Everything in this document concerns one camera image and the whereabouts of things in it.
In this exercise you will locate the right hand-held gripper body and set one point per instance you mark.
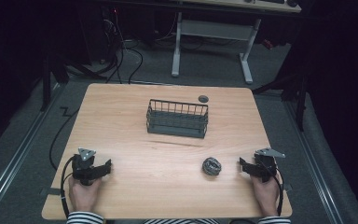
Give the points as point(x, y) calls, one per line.
point(266, 165)

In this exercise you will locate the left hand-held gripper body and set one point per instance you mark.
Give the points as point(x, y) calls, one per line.
point(82, 166)

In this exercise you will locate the person's left hand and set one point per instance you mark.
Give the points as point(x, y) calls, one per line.
point(83, 196)

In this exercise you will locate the person's right hand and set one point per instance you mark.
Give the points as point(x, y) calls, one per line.
point(265, 197)

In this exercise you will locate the grey tape patch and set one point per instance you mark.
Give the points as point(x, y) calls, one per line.
point(287, 187)
point(54, 191)

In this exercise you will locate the grey steel wool ball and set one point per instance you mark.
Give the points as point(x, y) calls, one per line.
point(211, 166)

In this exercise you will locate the round grey table grommet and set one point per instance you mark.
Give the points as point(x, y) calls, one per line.
point(203, 99)

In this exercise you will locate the black metal stand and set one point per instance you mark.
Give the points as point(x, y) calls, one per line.
point(48, 81)
point(295, 93)

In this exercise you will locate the person's striped shirt torso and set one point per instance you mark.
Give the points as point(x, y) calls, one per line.
point(180, 221)

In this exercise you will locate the small red object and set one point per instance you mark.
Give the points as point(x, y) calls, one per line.
point(268, 44)

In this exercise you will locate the white-framed wooden desk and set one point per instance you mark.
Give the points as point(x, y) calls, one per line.
point(214, 29)

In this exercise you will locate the metal floor rail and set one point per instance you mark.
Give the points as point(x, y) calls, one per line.
point(15, 158)
point(313, 168)

